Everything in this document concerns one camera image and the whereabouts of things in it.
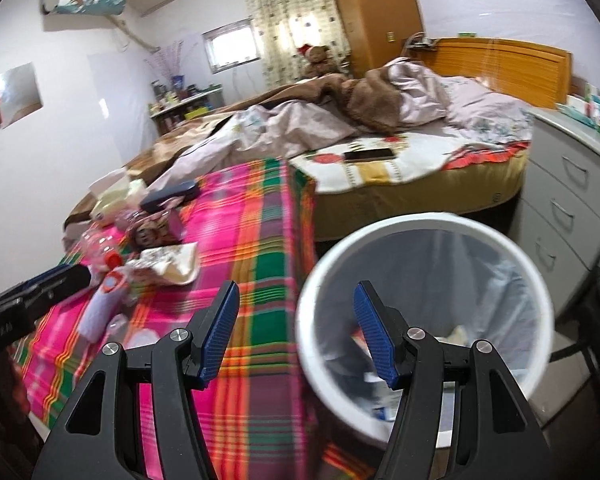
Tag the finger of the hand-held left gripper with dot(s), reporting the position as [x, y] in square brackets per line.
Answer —
[60, 278]

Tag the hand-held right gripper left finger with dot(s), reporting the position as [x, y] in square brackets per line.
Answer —
[220, 331]

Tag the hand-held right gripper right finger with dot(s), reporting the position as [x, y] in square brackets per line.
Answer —
[374, 335]

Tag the clear bottle with orange cap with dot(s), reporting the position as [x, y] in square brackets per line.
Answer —
[100, 247]

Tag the white pink plastic bottle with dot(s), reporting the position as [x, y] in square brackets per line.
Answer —
[97, 315]

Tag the white round trash bin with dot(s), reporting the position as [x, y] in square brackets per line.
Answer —
[312, 320]

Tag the red drink can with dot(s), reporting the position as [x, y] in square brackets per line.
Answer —
[171, 225]

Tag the crumpled cream wrapper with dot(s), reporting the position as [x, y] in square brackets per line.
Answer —
[172, 261]

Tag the tissue pack in clear bag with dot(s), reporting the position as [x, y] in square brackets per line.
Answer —
[112, 197]

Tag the pink green plaid cloth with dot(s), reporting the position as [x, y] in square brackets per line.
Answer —
[260, 240]

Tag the blue glasses case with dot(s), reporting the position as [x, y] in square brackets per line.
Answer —
[170, 195]

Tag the olive mattress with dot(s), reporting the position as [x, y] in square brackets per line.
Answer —
[419, 200]

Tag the black phone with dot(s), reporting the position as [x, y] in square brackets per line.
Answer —
[368, 155]

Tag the floral bed sheet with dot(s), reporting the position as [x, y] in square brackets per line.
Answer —
[429, 155]

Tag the white shelf with bottles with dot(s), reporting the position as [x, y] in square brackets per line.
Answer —
[185, 102]

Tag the pale pink duvet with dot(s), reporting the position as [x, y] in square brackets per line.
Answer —
[300, 120]

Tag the brown fleece blanket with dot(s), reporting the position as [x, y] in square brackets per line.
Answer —
[364, 95]

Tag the white drawer cabinet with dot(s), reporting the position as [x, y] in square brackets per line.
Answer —
[564, 185]

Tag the dried branch decoration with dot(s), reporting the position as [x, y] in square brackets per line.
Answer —
[167, 60]

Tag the white air conditioner pipe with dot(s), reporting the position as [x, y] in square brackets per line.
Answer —
[130, 32]

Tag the brown teddy bear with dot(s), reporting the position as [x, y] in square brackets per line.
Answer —
[317, 60]

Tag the small window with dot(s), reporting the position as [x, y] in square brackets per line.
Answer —
[227, 45]

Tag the wooden headboard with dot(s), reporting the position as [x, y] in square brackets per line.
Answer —
[509, 67]

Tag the boxes on cabinet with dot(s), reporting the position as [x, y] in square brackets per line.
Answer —
[594, 105]

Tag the flower print curtain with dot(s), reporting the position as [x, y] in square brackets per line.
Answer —
[295, 20]

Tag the wooden wardrobe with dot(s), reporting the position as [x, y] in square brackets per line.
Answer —
[374, 10]

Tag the wall picture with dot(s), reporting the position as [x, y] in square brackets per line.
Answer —
[15, 95]

